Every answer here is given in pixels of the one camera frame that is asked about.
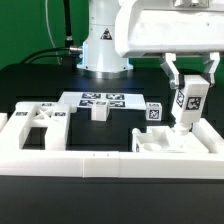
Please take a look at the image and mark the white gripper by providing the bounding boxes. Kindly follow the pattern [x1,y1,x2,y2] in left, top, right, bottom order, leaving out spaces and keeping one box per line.
[114,0,224,89]

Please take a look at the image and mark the white chair seat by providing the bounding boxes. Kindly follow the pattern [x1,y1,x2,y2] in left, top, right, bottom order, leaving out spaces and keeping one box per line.
[132,126,209,154]

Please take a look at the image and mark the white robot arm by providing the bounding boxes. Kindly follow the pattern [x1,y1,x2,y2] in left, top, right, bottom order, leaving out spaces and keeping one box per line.
[78,0,224,89]

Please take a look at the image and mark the white U-shaped obstacle fence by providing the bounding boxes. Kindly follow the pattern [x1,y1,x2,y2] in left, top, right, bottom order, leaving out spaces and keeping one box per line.
[0,119,224,179]

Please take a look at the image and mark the white part left edge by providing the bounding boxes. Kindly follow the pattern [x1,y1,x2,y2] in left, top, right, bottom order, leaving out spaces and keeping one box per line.
[0,113,8,132]

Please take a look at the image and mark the white marker base plate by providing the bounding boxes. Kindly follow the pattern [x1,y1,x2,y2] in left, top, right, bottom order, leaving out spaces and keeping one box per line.
[59,92,146,110]

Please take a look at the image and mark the black cable bundle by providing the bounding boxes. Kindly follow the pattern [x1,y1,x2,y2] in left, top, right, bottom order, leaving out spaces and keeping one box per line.
[19,0,84,68]

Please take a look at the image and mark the white chair back frame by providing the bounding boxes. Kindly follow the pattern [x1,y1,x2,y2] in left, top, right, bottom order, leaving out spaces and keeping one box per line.
[0,102,77,151]

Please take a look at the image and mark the thin white cable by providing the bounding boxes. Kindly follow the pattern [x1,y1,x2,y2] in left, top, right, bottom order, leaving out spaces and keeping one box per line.
[44,0,63,66]

